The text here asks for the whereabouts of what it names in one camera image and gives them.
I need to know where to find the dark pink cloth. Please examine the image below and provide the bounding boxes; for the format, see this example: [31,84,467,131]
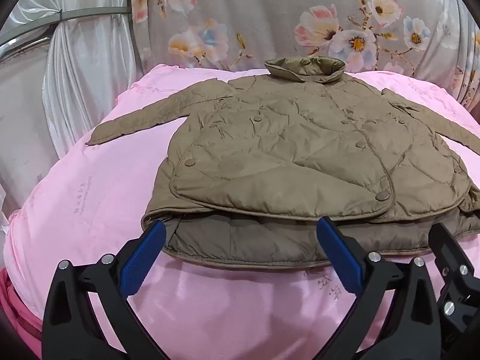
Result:
[0,268,51,360]

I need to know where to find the white curtain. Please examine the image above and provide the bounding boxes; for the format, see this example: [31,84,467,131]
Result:
[0,0,145,214]

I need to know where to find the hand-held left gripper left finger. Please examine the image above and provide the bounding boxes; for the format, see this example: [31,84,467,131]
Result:
[42,219,167,360]

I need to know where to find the grey floral cloth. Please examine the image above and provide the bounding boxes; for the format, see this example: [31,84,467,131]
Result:
[129,0,480,115]

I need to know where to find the pink blanket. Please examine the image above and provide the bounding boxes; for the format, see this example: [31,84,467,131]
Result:
[2,64,480,360]

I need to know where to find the olive quilted jacket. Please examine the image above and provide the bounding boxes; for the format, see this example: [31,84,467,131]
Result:
[86,56,480,269]

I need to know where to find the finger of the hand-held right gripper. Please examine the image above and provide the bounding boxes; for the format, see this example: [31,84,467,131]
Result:
[427,223,480,331]

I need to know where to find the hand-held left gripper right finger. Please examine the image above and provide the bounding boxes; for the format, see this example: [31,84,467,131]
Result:
[316,216,439,360]

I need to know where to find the metal curtain rail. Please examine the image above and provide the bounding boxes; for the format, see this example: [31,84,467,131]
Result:
[0,5,134,59]

